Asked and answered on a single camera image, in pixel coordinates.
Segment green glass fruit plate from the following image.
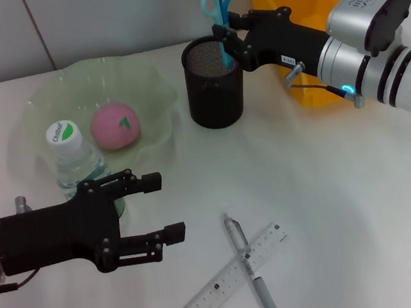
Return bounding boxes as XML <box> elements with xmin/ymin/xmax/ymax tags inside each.
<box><xmin>0</xmin><ymin>46</ymin><xmax>190</xmax><ymax>191</ymax></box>

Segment transparent plastic ruler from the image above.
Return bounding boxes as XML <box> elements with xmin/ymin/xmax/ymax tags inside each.
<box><xmin>165</xmin><ymin>219</ymin><xmax>300</xmax><ymax>308</ymax></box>

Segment gripper cable with plugs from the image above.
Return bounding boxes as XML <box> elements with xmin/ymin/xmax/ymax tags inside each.
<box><xmin>0</xmin><ymin>194</ymin><xmax>44</xmax><ymax>295</ymax></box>
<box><xmin>281</xmin><ymin>54</ymin><xmax>368</xmax><ymax>119</ymax></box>

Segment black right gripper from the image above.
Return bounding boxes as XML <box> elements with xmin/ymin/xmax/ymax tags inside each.
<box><xmin>209</xmin><ymin>0</ymin><xmax>334</xmax><ymax>90</ymax></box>

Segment clear grey ballpoint pen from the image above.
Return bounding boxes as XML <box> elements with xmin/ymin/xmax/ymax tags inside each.
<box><xmin>221</xmin><ymin>206</ymin><xmax>281</xmax><ymax>308</ymax></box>

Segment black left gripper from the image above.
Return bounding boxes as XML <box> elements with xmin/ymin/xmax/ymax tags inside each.
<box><xmin>0</xmin><ymin>163</ymin><xmax>175</xmax><ymax>288</ymax></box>

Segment right gripper cable with plugs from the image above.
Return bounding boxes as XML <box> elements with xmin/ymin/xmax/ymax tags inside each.
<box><xmin>281</xmin><ymin>54</ymin><xmax>368</xmax><ymax>119</ymax></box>

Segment blue scissors with blade cover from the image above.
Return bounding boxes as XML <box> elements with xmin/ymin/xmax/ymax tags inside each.
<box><xmin>200</xmin><ymin>0</ymin><xmax>246</xmax><ymax>72</ymax></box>

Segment clear water bottle green label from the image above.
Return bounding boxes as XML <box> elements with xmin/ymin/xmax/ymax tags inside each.
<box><xmin>42</xmin><ymin>113</ymin><xmax>127</xmax><ymax>225</ymax></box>

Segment black mesh pen cup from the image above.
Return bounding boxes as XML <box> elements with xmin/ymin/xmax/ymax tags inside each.
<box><xmin>178</xmin><ymin>32</ymin><xmax>256</xmax><ymax>133</ymax></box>

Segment left gripper cable with plugs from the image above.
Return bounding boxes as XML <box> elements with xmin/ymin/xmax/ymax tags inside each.
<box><xmin>0</xmin><ymin>194</ymin><xmax>44</xmax><ymax>295</ymax></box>

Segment pink peach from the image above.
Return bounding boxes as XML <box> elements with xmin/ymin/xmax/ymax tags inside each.
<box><xmin>86</xmin><ymin>99</ymin><xmax>145</xmax><ymax>155</ymax></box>

